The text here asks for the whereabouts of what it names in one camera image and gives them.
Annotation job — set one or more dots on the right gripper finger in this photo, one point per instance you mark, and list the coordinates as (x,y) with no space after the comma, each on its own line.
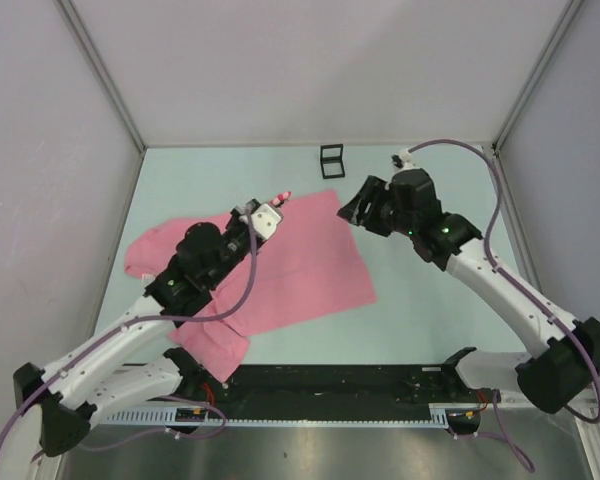
(359,213)
(377,191)

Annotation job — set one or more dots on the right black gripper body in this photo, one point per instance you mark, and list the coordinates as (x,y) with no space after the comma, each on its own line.
(394,219)

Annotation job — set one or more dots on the white slotted cable duct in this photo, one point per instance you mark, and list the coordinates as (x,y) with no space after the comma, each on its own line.
(174,415)

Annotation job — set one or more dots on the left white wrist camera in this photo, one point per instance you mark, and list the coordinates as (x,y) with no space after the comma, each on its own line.
(265,220)

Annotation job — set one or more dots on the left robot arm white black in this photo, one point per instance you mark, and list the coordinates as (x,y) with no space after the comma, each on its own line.
(58,399)

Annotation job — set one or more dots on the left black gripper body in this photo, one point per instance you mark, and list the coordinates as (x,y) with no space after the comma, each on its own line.
(237,239)

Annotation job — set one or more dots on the plush flower brooch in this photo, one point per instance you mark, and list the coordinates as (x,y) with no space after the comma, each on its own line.
(281,199)

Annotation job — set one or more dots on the left corner aluminium post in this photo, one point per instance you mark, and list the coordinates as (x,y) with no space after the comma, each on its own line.
(88,48)

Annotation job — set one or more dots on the right aluminium frame rail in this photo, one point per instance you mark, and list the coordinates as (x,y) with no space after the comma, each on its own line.
(513,225)

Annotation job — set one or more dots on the black square frame stand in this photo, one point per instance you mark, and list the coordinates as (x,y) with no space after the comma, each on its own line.
(331,161)

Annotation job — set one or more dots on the corner aluminium post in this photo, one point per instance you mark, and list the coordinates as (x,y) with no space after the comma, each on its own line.
(88,48)
(539,70)

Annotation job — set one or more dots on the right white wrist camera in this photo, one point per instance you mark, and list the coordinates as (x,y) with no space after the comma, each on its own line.
(403,161)

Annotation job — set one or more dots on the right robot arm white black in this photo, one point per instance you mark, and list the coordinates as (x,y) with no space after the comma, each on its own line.
(561,355)

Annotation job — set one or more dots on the right corner aluminium post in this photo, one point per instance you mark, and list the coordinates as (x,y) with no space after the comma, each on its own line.
(539,70)

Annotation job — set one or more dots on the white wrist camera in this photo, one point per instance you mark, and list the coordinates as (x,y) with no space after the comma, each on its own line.
(265,220)
(403,161)

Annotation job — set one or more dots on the pink t-shirt garment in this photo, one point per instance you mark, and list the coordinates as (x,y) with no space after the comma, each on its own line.
(309,269)

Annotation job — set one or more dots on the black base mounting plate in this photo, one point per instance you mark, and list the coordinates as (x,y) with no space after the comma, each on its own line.
(335,387)

